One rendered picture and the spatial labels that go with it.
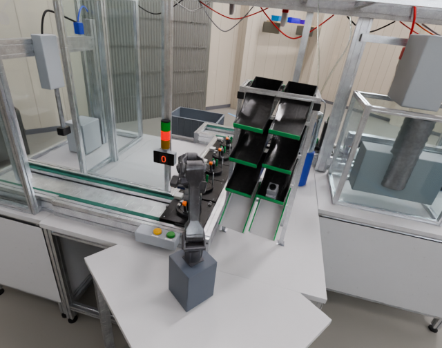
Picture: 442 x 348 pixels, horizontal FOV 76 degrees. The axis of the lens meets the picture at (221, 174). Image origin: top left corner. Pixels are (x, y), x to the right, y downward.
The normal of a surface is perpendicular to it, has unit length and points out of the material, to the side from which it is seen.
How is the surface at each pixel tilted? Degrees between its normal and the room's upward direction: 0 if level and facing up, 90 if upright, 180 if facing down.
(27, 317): 0
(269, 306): 0
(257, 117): 25
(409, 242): 90
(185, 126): 90
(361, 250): 90
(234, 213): 45
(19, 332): 0
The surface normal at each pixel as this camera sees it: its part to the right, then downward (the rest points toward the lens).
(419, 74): -0.24, 0.45
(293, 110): -0.08, -0.62
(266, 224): -0.21, -0.33
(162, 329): 0.10, -0.87
